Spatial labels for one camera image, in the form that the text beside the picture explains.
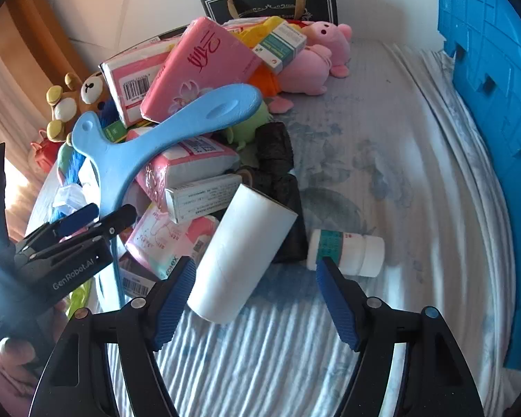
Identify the pink pig plush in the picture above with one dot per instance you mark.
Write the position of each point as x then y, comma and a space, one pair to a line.
312, 65

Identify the clear plastic box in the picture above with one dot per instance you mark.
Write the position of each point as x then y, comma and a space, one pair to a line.
68, 197

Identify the small pink tissue pack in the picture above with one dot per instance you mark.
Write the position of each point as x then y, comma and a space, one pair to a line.
199, 61

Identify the curtain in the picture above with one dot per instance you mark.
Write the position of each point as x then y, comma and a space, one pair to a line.
8, 108

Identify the white pill bottle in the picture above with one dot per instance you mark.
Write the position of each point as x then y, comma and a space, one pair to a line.
351, 251

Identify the light pink sanitary pad pack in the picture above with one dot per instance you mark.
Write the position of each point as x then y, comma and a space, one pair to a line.
156, 239

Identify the brown bear plush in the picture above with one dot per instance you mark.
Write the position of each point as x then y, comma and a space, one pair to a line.
91, 91

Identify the green white medicine box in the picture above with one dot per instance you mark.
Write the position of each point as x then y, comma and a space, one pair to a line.
278, 45

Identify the blue plastic basket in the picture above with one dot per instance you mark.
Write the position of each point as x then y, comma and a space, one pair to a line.
495, 95

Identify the red toy bag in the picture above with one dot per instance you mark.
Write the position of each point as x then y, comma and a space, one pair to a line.
43, 156

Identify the wooden headboard frame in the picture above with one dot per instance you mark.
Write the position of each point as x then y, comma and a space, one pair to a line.
43, 30

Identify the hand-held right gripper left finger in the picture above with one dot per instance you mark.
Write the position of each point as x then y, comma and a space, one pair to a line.
173, 302

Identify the person's left hand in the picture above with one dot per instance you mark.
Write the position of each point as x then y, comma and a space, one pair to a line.
17, 352

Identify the black garbage bag roll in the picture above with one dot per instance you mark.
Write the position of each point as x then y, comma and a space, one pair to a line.
293, 226
274, 145

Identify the large pink white tissue pack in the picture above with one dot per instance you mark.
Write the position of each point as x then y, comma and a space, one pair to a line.
130, 74

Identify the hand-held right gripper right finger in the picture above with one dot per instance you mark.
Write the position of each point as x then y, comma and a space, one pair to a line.
336, 306

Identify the green plush toy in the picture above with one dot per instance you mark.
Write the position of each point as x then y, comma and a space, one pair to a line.
248, 127

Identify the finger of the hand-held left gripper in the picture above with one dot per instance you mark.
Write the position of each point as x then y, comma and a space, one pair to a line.
78, 217
113, 223

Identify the yellow plush toy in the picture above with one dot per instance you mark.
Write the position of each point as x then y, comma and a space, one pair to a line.
260, 30

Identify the white paper roll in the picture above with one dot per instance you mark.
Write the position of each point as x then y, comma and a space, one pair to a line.
239, 256

